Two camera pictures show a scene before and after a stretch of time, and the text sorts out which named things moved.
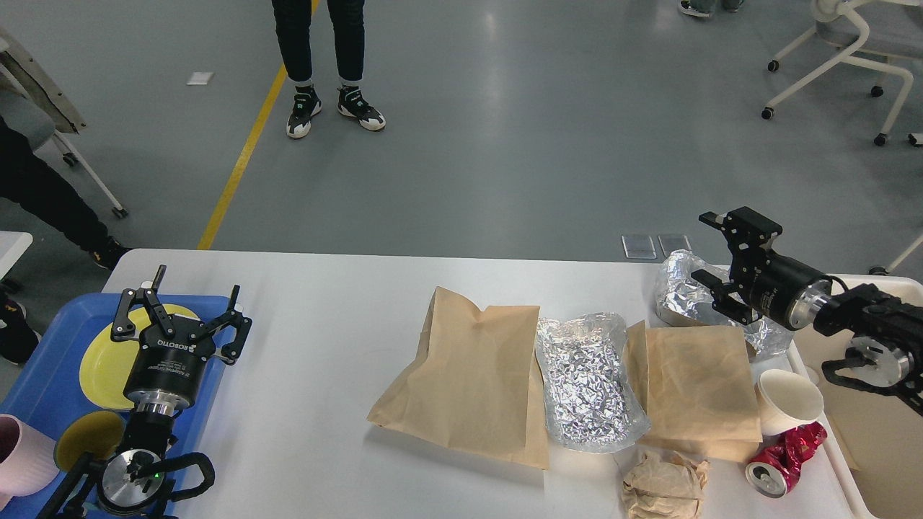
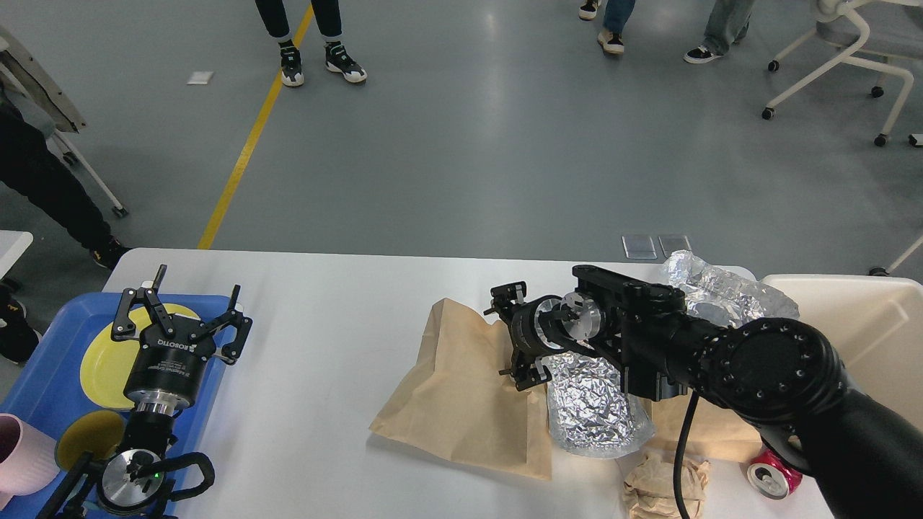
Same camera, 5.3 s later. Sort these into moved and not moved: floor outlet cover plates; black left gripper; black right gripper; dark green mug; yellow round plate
Moved: black right gripper
Not moved: floor outlet cover plates; black left gripper; yellow round plate; dark green mug
